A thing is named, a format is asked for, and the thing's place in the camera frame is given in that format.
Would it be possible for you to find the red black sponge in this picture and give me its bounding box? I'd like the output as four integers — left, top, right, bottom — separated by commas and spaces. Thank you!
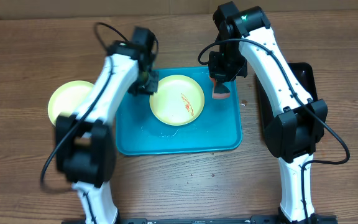
209, 77, 231, 100

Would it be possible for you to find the yellow plate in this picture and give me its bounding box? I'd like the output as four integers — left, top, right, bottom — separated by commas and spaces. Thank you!
47, 80, 94, 125
149, 75, 204, 126

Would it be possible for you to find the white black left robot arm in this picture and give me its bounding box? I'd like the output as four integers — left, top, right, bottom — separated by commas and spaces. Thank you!
40, 27, 158, 223

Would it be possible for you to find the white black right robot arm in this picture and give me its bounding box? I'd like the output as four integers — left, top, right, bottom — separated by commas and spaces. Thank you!
207, 2, 328, 223

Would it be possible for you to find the black plastic tray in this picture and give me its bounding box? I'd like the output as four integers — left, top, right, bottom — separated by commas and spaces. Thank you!
255, 62, 318, 141

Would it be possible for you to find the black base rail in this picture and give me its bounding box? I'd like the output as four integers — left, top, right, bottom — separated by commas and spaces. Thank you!
61, 215, 338, 224

